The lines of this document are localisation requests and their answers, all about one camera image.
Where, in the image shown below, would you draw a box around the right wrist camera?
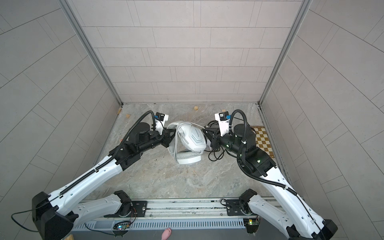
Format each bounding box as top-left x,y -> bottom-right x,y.
215,111 -> 231,137

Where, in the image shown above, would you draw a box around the aluminium mounting rail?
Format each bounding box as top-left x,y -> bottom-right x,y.
56,196 -> 310,221

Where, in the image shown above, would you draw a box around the wooden chessboard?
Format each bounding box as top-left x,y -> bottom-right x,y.
252,126 -> 275,159

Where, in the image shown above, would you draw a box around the right circuit board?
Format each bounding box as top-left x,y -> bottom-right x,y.
244,218 -> 260,235

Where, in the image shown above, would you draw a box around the pink plush toy centre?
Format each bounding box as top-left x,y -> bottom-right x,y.
161,228 -> 172,240

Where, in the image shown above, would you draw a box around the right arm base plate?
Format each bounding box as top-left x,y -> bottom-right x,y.
220,199 -> 256,216

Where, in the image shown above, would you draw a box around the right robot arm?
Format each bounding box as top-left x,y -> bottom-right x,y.
204,110 -> 338,240

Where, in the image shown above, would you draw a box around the black and white headphones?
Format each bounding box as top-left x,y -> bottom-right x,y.
202,120 -> 227,162

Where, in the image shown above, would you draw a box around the left circuit board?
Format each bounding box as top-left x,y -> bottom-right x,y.
113,221 -> 131,231

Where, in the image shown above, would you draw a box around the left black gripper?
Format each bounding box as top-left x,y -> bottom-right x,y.
135,127 -> 179,155

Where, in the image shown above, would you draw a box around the wooden piece bottom left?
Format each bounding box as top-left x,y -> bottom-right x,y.
63,235 -> 75,240

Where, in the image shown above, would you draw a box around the circuit board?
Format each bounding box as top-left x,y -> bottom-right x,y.
113,221 -> 131,231
244,218 -> 260,235

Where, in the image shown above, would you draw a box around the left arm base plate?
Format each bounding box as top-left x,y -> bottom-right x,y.
104,201 -> 148,218

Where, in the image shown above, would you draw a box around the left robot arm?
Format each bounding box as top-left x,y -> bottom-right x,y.
30,111 -> 175,240

